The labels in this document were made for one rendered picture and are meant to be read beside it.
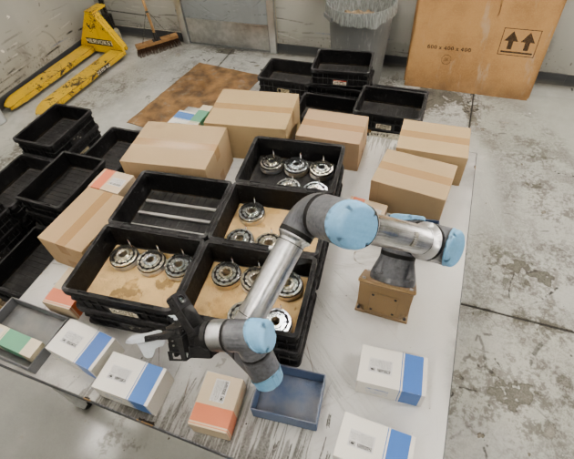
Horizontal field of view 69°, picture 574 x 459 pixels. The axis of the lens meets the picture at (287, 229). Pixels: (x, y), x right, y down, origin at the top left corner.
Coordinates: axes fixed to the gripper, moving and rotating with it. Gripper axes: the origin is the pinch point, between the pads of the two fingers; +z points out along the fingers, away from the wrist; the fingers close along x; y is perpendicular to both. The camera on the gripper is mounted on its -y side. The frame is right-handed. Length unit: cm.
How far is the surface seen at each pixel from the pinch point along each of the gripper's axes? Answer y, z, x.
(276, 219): -16, -7, 69
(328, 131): -49, -20, 113
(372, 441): 43, -47, 24
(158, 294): 0.7, 23.6, 30.9
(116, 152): -66, 130, 131
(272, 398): 35.9, -14.9, 29.8
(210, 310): 7.6, 4.5, 33.1
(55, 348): 11, 51, 9
